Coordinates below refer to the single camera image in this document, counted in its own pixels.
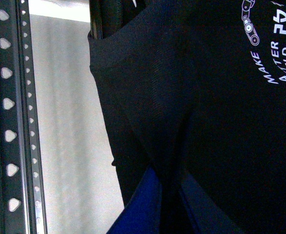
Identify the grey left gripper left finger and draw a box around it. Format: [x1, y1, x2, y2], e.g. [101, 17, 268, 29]
[107, 167, 162, 234]

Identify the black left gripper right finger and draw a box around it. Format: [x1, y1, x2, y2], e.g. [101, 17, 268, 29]
[179, 171, 244, 234]

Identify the black printed t-shirt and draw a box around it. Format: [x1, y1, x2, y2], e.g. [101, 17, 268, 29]
[88, 0, 286, 234]

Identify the black perforated rack upright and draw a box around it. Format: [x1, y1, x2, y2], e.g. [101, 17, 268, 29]
[0, 0, 48, 234]

